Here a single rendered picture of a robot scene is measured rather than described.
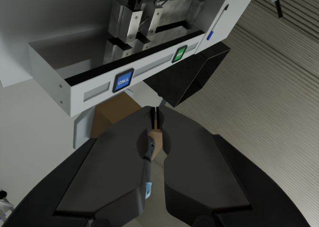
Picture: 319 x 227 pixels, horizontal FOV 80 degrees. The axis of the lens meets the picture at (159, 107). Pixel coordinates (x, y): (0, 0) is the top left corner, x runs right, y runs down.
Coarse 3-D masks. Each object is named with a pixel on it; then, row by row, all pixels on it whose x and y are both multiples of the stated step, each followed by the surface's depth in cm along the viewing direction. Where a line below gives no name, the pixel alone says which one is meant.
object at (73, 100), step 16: (32, 48) 37; (176, 48) 60; (192, 48) 73; (32, 64) 41; (48, 64) 36; (128, 64) 44; (144, 64) 51; (160, 64) 60; (48, 80) 39; (64, 80) 35; (96, 80) 39; (112, 80) 44; (64, 96) 38; (80, 96) 39; (96, 96) 43; (80, 112) 42
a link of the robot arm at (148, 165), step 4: (144, 160) 73; (144, 164) 72; (148, 164) 74; (144, 168) 71; (148, 168) 73; (148, 172) 71; (148, 176) 70; (148, 180) 69; (148, 184) 69; (148, 188) 68; (148, 192) 68; (148, 196) 69
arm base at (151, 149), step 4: (148, 136) 79; (148, 140) 78; (152, 140) 80; (148, 144) 77; (152, 144) 80; (152, 148) 81; (148, 152) 76; (152, 152) 79; (144, 156) 74; (148, 156) 76; (148, 160) 75
